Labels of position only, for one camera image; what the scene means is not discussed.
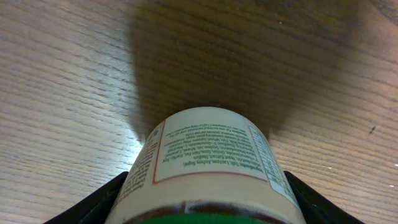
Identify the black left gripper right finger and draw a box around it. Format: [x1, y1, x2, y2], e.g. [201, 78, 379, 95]
[284, 171, 364, 224]

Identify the green lid jar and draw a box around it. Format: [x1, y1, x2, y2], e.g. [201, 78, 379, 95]
[106, 107, 305, 223]

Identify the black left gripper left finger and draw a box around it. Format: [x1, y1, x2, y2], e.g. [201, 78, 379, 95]
[44, 171, 128, 224]

